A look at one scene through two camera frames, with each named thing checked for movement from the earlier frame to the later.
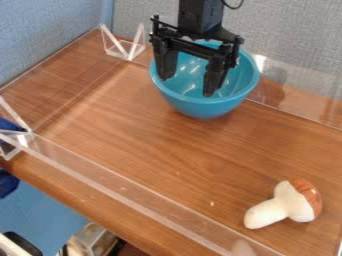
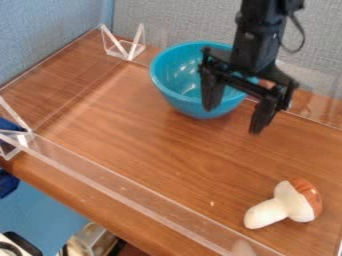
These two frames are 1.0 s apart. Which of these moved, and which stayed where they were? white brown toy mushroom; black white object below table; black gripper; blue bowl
Moved: black gripper
Stayed: blue bowl; white brown toy mushroom; black white object below table
